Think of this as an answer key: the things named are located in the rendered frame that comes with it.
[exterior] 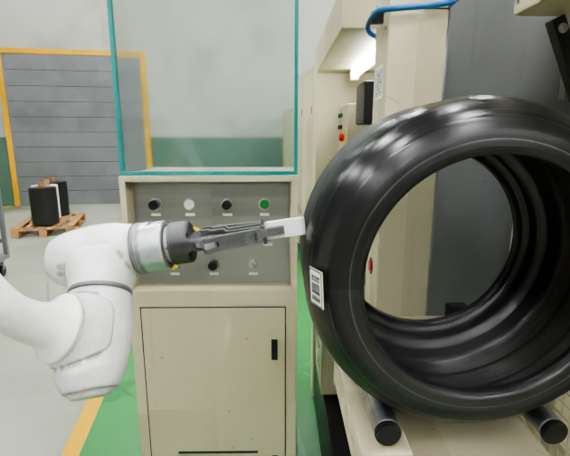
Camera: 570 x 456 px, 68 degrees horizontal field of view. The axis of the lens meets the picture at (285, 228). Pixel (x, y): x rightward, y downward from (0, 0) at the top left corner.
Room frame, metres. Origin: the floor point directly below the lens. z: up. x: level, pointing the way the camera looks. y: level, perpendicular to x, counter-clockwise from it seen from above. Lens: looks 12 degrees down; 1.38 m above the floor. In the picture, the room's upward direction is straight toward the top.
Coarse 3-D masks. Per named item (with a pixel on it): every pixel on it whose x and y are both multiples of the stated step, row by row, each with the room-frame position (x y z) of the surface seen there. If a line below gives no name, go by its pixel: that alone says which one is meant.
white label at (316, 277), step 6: (312, 270) 0.64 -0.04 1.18; (312, 276) 0.64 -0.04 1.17; (318, 276) 0.62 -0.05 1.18; (312, 282) 0.64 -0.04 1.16; (318, 282) 0.62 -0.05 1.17; (312, 288) 0.64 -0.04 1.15; (318, 288) 0.62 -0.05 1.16; (312, 294) 0.64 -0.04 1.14; (318, 294) 0.62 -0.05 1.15; (312, 300) 0.64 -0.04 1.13; (318, 300) 0.62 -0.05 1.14; (318, 306) 0.62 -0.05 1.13
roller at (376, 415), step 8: (368, 400) 0.69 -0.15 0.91; (376, 400) 0.68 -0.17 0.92; (368, 408) 0.68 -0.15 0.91; (376, 408) 0.66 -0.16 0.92; (384, 408) 0.66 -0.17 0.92; (368, 416) 0.67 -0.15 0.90; (376, 416) 0.64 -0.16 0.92; (384, 416) 0.63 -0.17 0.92; (392, 416) 0.64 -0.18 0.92; (376, 424) 0.63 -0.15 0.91; (384, 424) 0.62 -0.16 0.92; (392, 424) 0.62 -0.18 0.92; (376, 432) 0.62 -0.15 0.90; (384, 432) 0.62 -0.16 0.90; (392, 432) 0.62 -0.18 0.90; (400, 432) 0.62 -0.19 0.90; (376, 440) 0.62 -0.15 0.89; (384, 440) 0.62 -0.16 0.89; (392, 440) 0.62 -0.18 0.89
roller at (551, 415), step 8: (536, 408) 0.66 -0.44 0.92; (544, 408) 0.66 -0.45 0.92; (528, 416) 0.66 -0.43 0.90; (536, 416) 0.65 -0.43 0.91; (544, 416) 0.64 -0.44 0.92; (552, 416) 0.63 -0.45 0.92; (536, 424) 0.64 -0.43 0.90; (544, 424) 0.63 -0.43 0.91; (552, 424) 0.62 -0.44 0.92; (560, 424) 0.62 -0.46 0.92; (544, 432) 0.62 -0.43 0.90; (552, 432) 0.62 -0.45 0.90; (560, 432) 0.62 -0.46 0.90; (544, 440) 0.62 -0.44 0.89; (552, 440) 0.62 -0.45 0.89; (560, 440) 0.62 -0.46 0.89
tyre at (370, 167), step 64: (384, 128) 0.67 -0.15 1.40; (448, 128) 0.62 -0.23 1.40; (512, 128) 0.62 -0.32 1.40; (320, 192) 0.71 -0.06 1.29; (384, 192) 0.61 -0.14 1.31; (512, 192) 0.88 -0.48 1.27; (320, 256) 0.63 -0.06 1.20; (512, 256) 0.89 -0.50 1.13; (320, 320) 0.64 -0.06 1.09; (384, 320) 0.88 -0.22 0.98; (448, 320) 0.88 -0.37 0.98; (512, 320) 0.85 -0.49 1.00; (384, 384) 0.61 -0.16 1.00; (448, 384) 0.75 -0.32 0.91; (512, 384) 0.63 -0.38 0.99
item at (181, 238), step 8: (168, 224) 0.71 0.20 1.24; (176, 224) 0.71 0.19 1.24; (184, 224) 0.71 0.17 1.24; (168, 232) 0.70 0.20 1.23; (176, 232) 0.70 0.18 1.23; (184, 232) 0.70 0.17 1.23; (192, 232) 0.73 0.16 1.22; (168, 240) 0.69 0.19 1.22; (176, 240) 0.69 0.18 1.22; (184, 240) 0.69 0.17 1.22; (192, 240) 0.69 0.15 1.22; (200, 240) 0.68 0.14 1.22; (168, 248) 0.69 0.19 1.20; (176, 248) 0.69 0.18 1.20; (184, 248) 0.69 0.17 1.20; (192, 248) 0.69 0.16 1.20; (200, 248) 0.68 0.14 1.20; (176, 256) 0.69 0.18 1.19; (184, 256) 0.69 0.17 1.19; (192, 256) 0.70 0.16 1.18; (176, 264) 0.71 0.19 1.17
